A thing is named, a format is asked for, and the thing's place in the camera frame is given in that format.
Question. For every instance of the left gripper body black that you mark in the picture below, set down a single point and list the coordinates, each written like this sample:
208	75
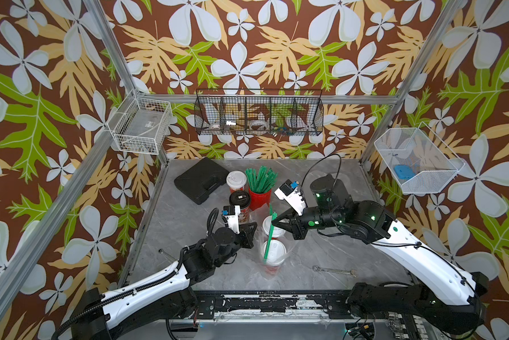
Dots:
235	242

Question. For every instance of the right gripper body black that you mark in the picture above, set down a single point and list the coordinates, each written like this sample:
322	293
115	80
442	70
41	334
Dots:
314	219

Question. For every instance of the red cup white lid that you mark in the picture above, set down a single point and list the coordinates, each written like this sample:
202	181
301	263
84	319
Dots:
236	181
276	258
268	228

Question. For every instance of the clear plastic carrier bag front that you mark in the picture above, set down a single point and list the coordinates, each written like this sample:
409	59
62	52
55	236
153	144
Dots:
259	238

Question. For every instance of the red cup white lid front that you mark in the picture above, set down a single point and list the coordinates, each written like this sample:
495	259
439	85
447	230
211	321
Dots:
276	258

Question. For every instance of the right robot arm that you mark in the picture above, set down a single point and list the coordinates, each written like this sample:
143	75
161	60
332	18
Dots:
446	296

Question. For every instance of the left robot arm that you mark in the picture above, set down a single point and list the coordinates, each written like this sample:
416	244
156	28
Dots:
162	296

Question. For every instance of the red plastic straw cup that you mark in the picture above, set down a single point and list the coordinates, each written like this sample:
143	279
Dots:
258	200

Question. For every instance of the green wrapped straws bundle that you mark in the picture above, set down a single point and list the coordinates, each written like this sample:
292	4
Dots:
261	181

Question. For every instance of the metal wrench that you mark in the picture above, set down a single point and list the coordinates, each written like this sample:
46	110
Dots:
351	273

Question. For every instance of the black plastic tool case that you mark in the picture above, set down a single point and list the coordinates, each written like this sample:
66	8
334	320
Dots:
201	180

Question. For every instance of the blue object in basket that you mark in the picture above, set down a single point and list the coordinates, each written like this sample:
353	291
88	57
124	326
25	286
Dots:
404	172

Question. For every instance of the white mesh basket right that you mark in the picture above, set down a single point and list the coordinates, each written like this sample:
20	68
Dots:
420	148

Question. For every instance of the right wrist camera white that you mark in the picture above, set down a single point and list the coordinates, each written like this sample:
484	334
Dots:
292	193

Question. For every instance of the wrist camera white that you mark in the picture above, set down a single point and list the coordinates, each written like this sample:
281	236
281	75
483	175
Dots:
292	193
230	215

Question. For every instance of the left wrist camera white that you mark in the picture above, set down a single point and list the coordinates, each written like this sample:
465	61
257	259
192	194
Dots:
230	215

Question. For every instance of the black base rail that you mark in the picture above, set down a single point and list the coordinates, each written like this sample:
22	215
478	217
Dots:
214	305

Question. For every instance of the black wire basket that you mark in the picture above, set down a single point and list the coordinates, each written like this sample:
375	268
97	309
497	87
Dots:
289	112

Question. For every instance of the white wire basket left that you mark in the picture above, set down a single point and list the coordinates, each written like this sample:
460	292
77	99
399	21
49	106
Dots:
140	123

